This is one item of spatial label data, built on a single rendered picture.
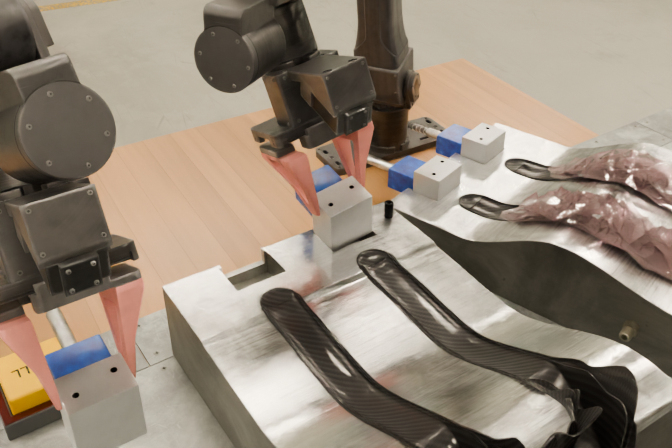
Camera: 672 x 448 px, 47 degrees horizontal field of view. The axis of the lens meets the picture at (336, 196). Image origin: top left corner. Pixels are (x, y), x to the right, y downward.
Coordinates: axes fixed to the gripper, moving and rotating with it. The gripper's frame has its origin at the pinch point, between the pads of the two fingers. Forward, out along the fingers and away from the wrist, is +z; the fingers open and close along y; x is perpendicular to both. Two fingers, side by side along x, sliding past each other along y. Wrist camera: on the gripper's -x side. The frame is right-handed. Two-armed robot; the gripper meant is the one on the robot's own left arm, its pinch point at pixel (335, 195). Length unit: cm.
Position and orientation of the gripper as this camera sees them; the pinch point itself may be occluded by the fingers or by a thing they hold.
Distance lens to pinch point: 77.2
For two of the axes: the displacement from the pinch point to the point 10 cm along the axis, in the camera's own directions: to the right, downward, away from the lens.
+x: -4.6, -1.8, 8.7
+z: 3.0, 8.9, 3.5
